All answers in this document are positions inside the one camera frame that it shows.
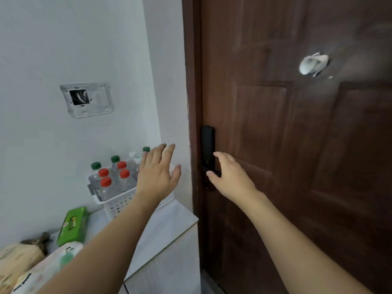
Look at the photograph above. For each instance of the cluster of clear plastic bottles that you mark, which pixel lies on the cluster of clear plastic bottles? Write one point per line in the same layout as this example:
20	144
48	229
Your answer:
105	183

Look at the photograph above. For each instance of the white printed packet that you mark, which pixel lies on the white printed packet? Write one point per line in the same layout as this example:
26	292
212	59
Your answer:
43	270

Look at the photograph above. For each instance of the beige brown bag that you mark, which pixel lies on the beige brown bag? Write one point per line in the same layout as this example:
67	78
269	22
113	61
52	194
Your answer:
18	260

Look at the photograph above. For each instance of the person's right thumb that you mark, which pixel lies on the person's right thumb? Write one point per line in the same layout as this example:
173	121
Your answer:
213	178

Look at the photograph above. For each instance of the brown wooden door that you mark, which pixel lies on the brown wooden door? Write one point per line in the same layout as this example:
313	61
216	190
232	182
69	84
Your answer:
306	134

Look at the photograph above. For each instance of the person's left thumb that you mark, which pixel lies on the person's left thumb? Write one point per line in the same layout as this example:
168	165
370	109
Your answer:
176	178

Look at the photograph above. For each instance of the person's left little finger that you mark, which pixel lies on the person's left little finger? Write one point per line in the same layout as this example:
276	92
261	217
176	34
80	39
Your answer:
143	162

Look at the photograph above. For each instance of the person's left middle finger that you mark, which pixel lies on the person's left middle finger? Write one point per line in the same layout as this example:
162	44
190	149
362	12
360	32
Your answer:
159	154

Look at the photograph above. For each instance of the green tissue box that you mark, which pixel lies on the green tissue box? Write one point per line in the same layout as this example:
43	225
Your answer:
73	226

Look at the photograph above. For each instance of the brown door frame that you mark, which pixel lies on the brown door frame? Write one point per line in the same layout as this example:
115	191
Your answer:
192	73

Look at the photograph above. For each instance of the white cabinet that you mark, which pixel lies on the white cabinet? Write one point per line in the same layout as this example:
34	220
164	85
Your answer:
165	241

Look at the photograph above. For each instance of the white plastic basket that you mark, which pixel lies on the white plastic basket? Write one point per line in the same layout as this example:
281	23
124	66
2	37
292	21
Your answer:
118	205

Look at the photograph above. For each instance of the person's left hand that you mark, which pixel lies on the person's left hand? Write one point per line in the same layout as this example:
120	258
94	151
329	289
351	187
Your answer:
154	180

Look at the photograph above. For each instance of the person's right hand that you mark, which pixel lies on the person's right hand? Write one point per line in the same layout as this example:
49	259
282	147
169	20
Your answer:
234	180

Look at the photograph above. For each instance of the person's left forearm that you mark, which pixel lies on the person's left forearm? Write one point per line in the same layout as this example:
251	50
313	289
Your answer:
104	251

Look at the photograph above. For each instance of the white door hook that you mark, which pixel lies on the white door hook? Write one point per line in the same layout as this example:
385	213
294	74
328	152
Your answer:
312	64

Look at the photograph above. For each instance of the person's right forearm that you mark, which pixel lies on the person's right forearm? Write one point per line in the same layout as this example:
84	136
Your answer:
294	251

